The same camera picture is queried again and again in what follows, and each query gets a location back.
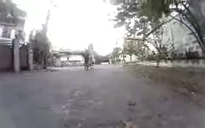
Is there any building with balcony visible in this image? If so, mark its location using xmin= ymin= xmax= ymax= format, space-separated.
xmin=0 ymin=0 xmax=28 ymax=46

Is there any small thin tree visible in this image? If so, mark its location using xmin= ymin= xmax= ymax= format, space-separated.
xmin=141 ymin=31 xmax=173 ymax=69

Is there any wall with gate pillars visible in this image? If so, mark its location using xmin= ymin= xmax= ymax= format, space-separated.
xmin=0 ymin=37 xmax=35 ymax=73

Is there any pale building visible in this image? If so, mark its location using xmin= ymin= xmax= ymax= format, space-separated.
xmin=160 ymin=15 xmax=204 ymax=58

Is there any low distant building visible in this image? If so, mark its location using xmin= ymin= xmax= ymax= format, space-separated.
xmin=51 ymin=49 xmax=88 ymax=67

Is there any dirt roadside strip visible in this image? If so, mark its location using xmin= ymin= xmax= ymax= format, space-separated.
xmin=123 ymin=63 xmax=205 ymax=114

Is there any bushy tree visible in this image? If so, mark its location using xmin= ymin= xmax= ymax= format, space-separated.
xmin=28 ymin=29 xmax=53 ymax=69

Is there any large leaning tree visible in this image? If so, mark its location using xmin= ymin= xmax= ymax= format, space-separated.
xmin=111 ymin=0 xmax=205 ymax=59

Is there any low stone wall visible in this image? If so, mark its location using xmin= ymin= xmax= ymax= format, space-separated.
xmin=123 ymin=58 xmax=205 ymax=70

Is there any person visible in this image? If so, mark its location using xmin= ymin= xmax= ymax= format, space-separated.
xmin=83 ymin=48 xmax=96 ymax=71

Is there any grey asphalt road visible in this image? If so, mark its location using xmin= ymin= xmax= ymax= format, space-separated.
xmin=0 ymin=63 xmax=205 ymax=128

